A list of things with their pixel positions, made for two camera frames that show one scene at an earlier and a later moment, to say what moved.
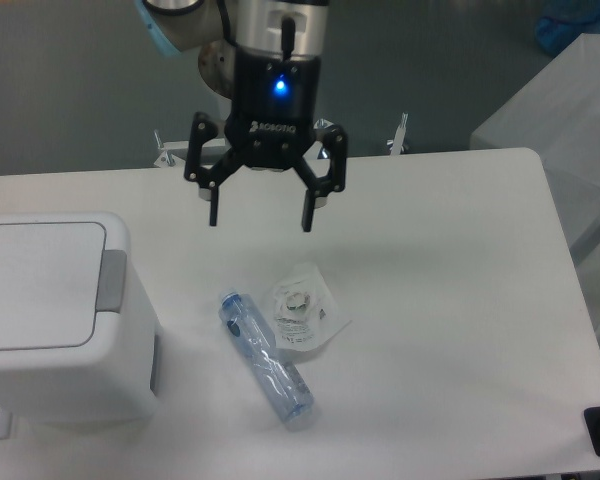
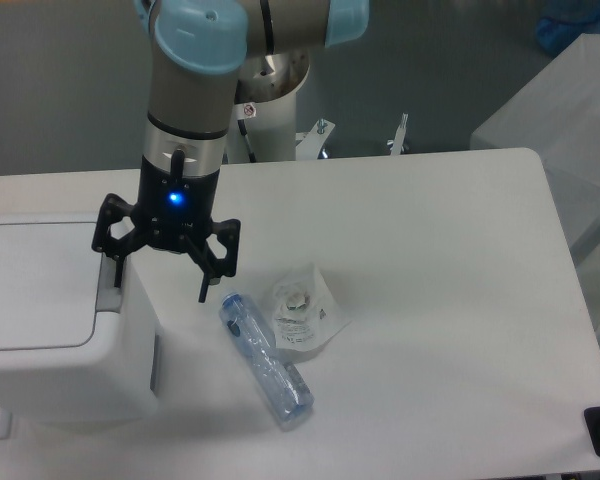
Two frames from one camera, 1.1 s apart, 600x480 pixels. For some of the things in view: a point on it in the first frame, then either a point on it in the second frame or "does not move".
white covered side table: x=567 y=112 does not move
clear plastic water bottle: x=279 y=379 does not move
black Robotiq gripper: x=271 y=127 → x=176 y=208
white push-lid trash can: x=68 y=332 does not move
